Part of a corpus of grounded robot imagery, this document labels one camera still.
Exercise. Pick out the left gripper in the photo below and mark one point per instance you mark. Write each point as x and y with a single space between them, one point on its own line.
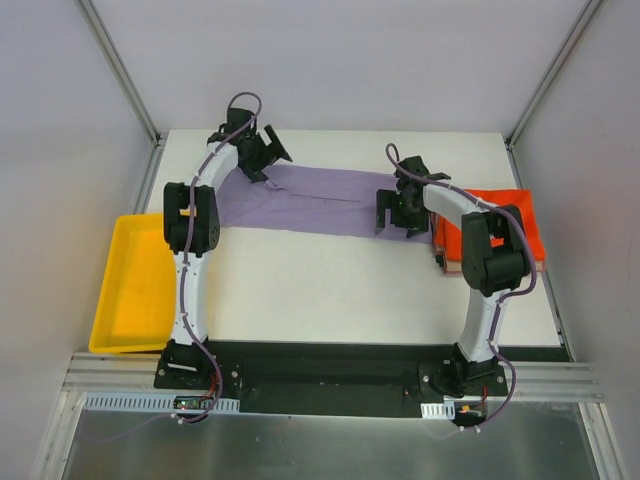
258 163

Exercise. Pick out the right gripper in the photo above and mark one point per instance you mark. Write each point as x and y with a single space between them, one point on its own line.
395 211

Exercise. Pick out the purple t-shirt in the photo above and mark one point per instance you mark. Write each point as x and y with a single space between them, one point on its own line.
309 200

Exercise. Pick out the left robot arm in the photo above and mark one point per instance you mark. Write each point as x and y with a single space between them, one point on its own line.
191 229

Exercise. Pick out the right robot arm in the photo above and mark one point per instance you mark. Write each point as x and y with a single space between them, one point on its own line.
497 262

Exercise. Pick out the folded orange t-shirt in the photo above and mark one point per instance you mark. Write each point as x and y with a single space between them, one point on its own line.
517 197

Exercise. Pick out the folded beige t-shirt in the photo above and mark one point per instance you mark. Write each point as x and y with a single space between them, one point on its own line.
447 243

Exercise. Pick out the yellow plastic tray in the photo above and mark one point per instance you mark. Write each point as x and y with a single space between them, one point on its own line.
135 310

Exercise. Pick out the right white cable duct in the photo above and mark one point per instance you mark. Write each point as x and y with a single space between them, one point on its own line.
438 411

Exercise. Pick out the white cable duct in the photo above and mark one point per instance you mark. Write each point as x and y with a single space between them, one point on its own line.
438 411
158 403

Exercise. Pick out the left aluminium frame post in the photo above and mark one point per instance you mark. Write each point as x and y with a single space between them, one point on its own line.
109 50

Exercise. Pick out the aluminium frame post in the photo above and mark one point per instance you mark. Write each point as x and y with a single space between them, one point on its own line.
567 47
109 50

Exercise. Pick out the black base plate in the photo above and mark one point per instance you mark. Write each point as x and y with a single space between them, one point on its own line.
389 381

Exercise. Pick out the left white cable duct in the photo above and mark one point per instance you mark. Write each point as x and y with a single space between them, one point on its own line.
158 403

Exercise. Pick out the right aluminium frame post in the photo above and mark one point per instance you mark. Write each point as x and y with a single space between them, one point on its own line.
567 47

